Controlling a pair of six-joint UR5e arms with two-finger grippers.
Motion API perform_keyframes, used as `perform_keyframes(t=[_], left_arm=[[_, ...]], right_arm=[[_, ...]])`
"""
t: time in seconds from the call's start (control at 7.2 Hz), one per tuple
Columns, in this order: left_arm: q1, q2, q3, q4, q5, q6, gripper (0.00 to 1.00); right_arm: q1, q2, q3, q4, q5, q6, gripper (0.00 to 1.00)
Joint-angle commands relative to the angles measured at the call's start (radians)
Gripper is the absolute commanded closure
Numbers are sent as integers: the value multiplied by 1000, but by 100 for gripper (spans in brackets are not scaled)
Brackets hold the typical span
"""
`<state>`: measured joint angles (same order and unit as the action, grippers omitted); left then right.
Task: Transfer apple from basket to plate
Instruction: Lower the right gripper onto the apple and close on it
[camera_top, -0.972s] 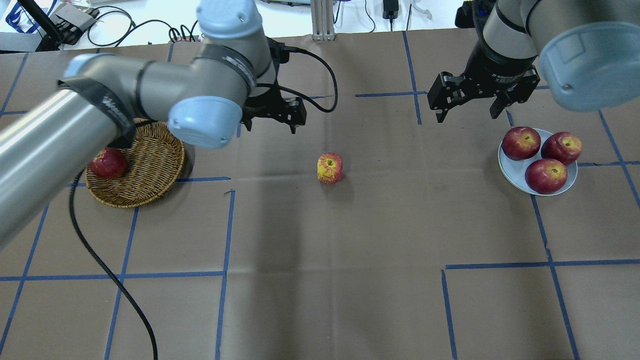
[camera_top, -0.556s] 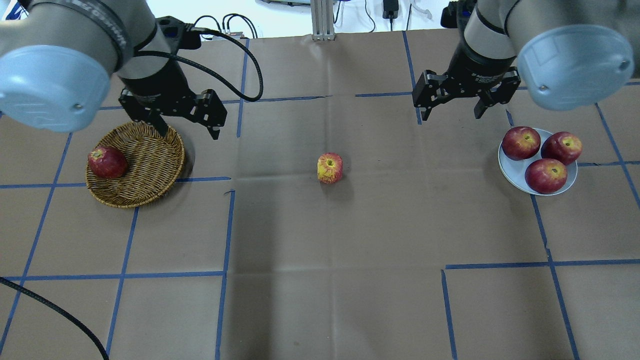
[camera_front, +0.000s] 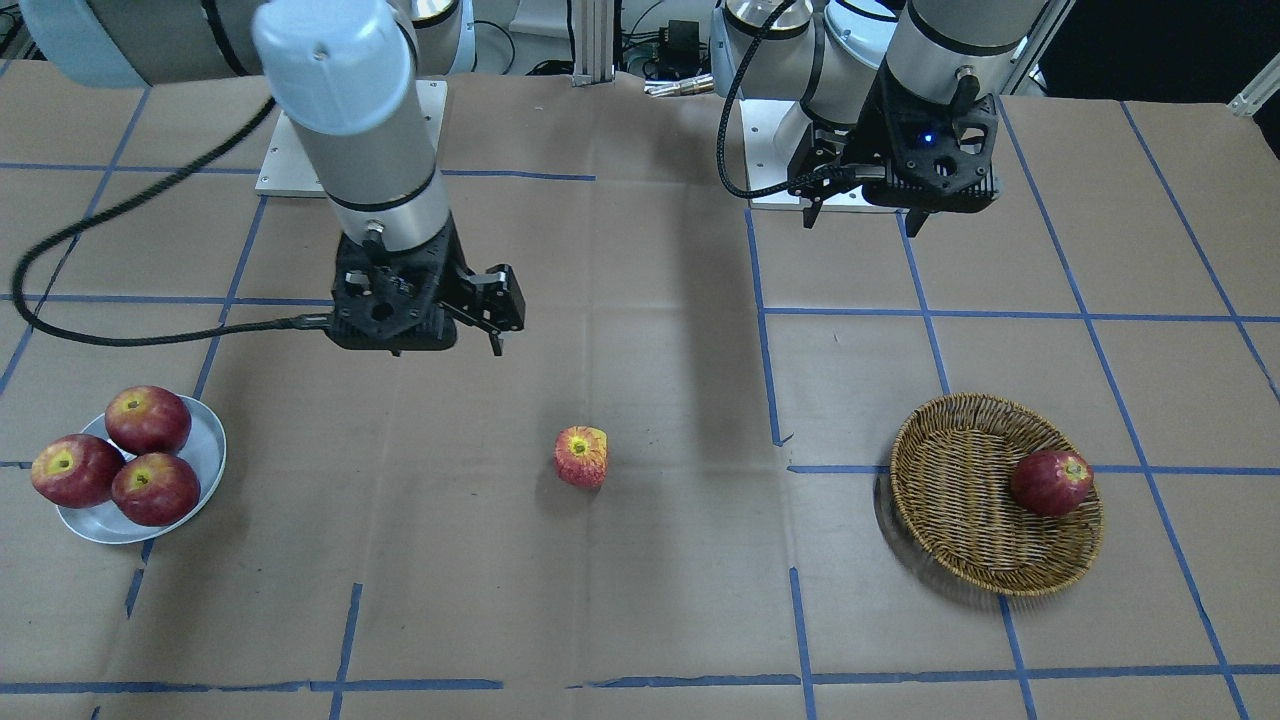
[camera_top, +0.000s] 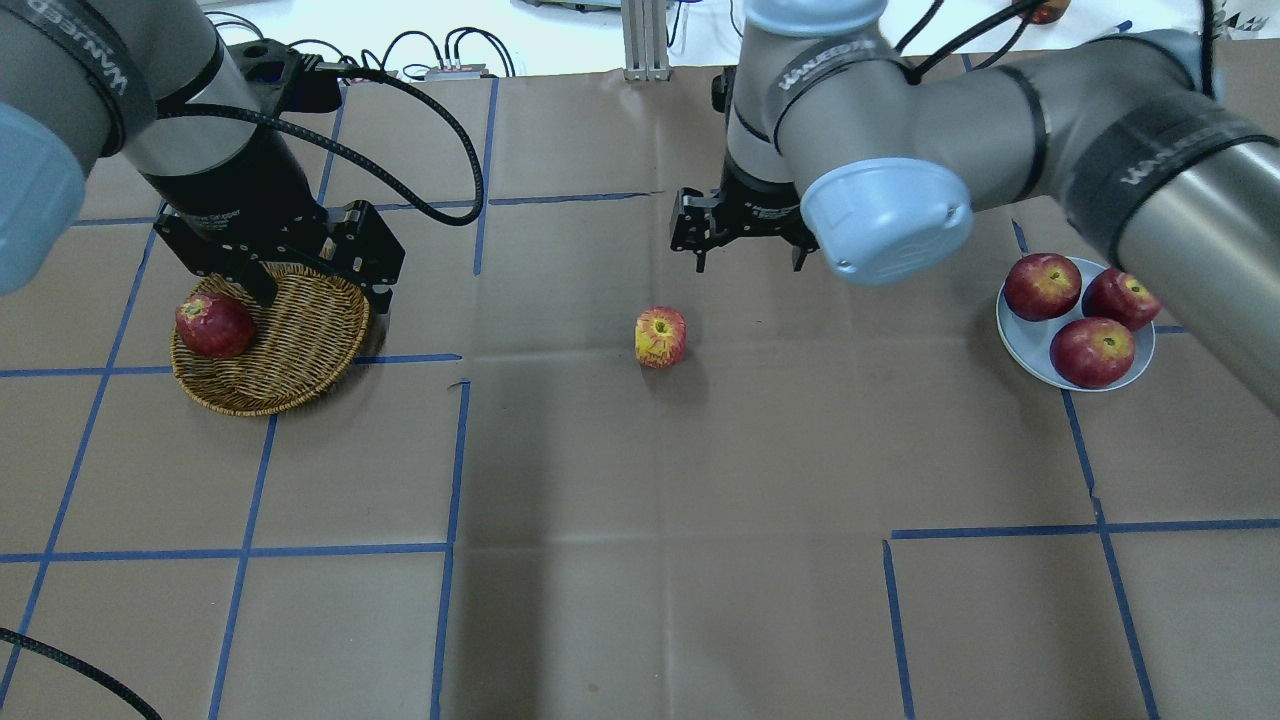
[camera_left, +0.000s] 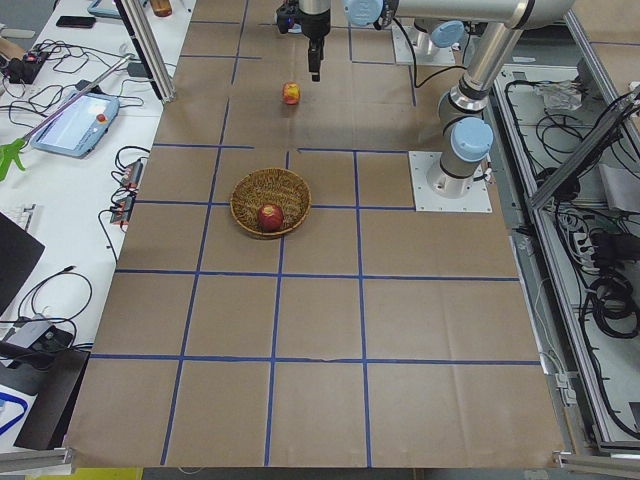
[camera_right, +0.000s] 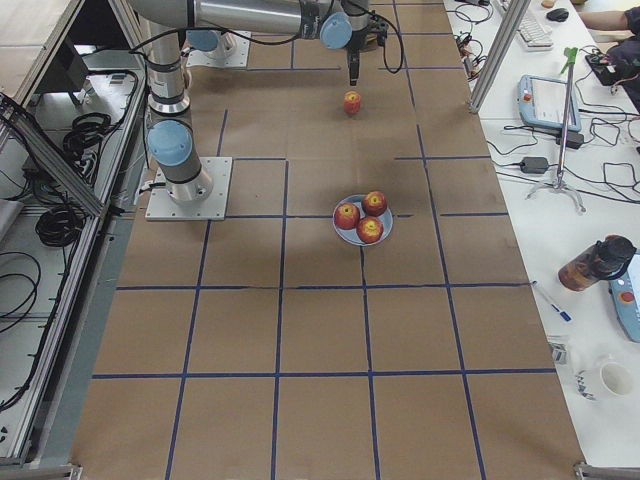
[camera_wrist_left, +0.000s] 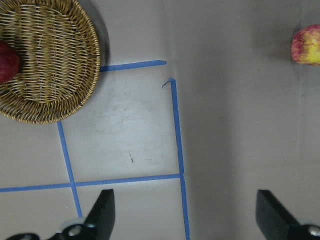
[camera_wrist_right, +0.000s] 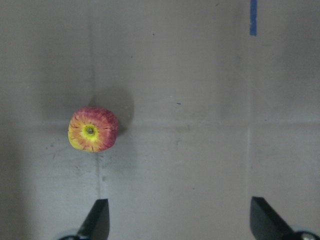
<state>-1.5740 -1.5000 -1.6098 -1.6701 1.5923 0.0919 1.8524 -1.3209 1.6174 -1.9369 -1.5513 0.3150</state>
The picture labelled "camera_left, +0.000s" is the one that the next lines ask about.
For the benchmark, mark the black box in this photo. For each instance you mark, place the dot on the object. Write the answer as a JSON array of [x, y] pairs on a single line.
[[48, 419]]

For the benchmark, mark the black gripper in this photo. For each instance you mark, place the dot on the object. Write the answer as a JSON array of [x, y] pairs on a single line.
[[315, 27]]

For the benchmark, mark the red yellow apple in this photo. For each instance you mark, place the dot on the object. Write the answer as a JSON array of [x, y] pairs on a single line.
[[291, 93]]

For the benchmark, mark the blue teach pendant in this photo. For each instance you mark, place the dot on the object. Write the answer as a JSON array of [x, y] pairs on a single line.
[[80, 127]]

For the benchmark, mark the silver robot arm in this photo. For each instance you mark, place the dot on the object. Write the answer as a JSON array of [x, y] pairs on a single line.
[[468, 139], [430, 35]]

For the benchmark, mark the round wicker basket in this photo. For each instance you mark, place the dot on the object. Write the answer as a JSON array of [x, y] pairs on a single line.
[[270, 185]]

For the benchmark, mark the green grabber tool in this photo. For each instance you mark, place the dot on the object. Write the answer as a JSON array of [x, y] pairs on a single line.
[[10, 153]]

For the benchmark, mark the white keyboard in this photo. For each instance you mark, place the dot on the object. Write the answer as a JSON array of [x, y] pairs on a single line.
[[26, 216]]

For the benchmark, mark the aluminium frame post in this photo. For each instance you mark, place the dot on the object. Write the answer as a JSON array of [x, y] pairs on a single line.
[[145, 44]]

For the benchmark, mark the black laptop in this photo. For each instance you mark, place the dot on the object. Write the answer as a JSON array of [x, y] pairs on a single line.
[[20, 253]]

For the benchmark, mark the dark red apple in basket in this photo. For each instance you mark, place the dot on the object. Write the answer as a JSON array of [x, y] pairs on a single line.
[[270, 217]]

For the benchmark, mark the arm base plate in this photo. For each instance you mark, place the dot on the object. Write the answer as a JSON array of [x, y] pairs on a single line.
[[435, 191], [405, 53]]

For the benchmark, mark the black smartphone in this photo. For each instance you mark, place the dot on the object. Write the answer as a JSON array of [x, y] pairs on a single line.
[[76, 22]]

